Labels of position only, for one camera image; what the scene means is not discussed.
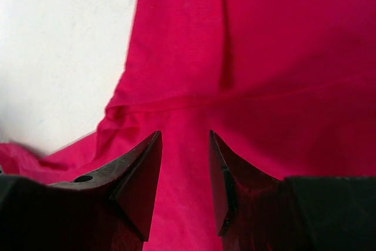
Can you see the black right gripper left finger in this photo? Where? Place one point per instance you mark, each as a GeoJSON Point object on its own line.
{"type": "Point", "coordinates": [109, 208]}

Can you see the red t shirt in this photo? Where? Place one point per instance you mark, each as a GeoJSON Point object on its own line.
{"type": "Point", "coordinates": [288, 84]}

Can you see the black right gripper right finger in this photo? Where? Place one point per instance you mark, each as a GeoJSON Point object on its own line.
{"type": "Point", "coordinates": [255, 211]}

